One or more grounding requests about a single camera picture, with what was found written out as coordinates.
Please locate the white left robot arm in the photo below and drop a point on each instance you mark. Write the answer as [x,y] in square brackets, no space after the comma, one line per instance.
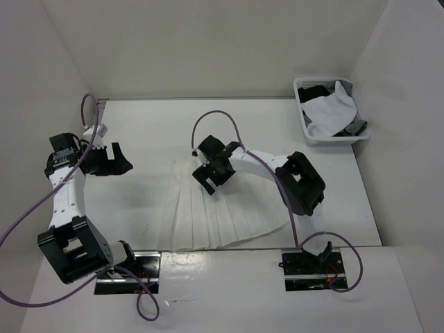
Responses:
[73,245]

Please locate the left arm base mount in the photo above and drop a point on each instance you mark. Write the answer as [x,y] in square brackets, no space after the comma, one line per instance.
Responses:
[144,264]

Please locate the black garment in basket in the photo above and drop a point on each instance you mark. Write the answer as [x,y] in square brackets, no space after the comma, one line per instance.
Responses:
[307,94]

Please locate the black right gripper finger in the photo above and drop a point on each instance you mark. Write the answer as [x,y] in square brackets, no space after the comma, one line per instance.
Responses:
[212,182]
[202,172]

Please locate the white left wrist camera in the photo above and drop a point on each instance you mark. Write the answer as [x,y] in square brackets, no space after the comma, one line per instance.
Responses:
[95,135]

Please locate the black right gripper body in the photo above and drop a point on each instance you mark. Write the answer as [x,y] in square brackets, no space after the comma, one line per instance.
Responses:
[212,166]

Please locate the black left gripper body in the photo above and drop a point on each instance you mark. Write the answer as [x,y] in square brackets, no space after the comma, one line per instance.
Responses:
[95,160]

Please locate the white pleated skirt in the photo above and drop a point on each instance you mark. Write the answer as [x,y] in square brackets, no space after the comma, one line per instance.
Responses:
[244,208]

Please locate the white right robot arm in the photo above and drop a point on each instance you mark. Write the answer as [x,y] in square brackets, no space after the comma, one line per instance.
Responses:
[136,199]

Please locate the grey garment in basket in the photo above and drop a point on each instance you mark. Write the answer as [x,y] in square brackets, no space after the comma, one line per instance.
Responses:
[358,125]

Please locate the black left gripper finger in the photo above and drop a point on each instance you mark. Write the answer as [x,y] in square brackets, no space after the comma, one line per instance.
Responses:
[117,155]
[117,168]

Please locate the white garment in basket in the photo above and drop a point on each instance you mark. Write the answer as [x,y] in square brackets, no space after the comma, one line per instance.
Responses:
[328,115]

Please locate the white plastic basket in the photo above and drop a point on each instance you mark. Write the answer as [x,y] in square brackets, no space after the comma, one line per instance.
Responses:
[306,82]

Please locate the aluminium table edge rail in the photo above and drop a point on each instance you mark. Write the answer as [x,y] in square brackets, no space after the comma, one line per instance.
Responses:
[101,104]

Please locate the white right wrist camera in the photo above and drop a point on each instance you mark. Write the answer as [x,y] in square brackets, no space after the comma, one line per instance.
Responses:
[201,155]

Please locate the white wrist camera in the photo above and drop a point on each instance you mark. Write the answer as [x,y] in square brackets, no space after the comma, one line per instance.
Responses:
[95,135]
[201,155]

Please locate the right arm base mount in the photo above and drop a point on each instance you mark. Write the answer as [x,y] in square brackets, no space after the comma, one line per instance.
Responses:
[305,272]

